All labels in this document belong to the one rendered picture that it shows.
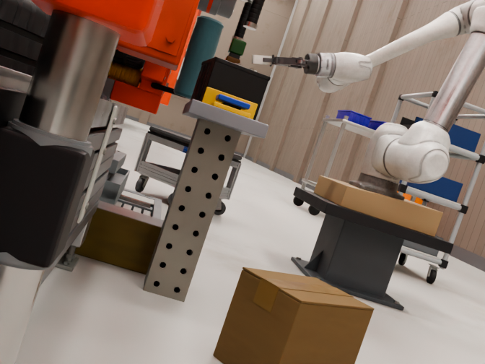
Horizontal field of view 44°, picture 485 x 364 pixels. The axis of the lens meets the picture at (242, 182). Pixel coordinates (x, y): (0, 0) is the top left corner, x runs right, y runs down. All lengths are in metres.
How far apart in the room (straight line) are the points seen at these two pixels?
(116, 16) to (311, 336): 0.84
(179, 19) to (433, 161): 1.08
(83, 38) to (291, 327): 0.77
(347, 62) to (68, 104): 1.93
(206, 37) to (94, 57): 1.60
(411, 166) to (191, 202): 1.00
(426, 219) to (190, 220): 1.14
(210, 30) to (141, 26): 1.62
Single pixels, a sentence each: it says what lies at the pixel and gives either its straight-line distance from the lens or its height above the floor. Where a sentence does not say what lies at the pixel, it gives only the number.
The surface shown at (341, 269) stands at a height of 0.07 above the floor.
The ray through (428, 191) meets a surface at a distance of 3.47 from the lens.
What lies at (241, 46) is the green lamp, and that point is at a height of 0.64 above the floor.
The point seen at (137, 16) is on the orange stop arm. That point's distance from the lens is 0.34.
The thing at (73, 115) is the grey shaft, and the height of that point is 0.38.
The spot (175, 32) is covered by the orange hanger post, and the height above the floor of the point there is 0.59.
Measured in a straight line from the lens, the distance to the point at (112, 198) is 1.82.
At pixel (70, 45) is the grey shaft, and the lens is 0.35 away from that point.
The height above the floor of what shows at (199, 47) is 0.64.
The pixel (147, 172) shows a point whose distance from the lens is 3.06.
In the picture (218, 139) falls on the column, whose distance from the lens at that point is 1.39.
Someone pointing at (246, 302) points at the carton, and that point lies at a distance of 1.12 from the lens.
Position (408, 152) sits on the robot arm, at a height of 0.55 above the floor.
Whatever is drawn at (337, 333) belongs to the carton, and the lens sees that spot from 1.15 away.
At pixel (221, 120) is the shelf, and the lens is 1.26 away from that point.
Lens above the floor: 0.39
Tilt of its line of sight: 3 degrees down
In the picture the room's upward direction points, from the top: 19 degrees clockwise
